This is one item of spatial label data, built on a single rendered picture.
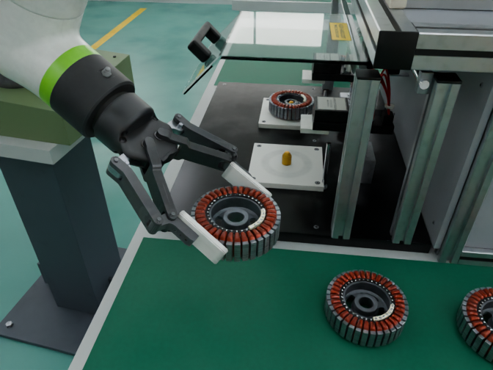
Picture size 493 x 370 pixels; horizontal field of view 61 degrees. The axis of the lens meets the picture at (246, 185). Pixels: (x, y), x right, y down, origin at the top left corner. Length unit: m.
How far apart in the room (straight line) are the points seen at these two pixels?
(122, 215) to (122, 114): 1.53
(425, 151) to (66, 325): 1.33
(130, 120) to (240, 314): 0.31
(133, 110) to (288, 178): 0.40
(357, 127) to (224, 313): 0.33
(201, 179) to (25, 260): 1.23
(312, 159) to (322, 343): 0.41
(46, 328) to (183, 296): 1.05
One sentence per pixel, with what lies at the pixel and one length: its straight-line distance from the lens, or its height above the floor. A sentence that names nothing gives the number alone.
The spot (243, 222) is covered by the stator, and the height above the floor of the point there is 0.92.
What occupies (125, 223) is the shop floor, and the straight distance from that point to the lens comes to 1.99.
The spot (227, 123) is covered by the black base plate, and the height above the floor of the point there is 0.77.
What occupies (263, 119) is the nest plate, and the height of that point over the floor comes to 0.78.
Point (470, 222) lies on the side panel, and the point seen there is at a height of 0.84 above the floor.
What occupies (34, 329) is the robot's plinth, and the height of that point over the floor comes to 0.02.
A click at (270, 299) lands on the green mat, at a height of 0.75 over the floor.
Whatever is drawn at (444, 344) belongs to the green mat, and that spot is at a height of 0.75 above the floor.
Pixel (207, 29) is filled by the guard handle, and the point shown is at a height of 1.06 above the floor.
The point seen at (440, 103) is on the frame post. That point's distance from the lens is 0.62.
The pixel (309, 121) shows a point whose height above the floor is 0.88.
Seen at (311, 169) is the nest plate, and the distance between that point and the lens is 0.86.
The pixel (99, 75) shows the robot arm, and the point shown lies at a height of 1.07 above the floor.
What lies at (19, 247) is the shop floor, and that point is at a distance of 2.04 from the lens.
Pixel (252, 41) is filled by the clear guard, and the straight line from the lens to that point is 0.66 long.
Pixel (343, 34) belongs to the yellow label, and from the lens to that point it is 0.70.
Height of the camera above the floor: 1.26
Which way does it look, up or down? 36 degrees down
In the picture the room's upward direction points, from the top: straight up
